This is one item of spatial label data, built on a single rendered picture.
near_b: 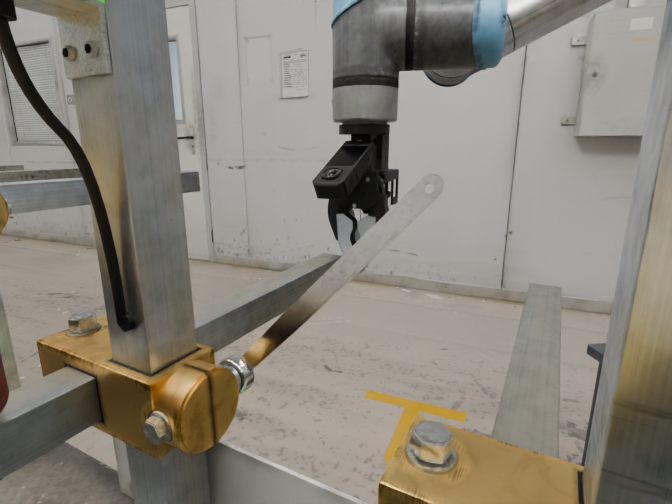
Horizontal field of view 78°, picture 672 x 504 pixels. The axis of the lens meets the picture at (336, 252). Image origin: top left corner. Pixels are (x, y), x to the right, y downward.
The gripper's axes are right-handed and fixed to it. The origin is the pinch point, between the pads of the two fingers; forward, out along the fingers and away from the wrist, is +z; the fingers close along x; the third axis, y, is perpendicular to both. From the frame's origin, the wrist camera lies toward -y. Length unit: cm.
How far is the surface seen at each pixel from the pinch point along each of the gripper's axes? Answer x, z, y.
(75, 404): -1.4, -2.4, -41.4
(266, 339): -9.2, -4.8, -33.2
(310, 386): 59, 83, 80
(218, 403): -8.4, -2.1, -37.1
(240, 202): 206, 28, 210
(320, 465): 32, 83, 43
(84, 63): -4.0, -21.0, -39.6
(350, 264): -14.3, -10.1, -31.2
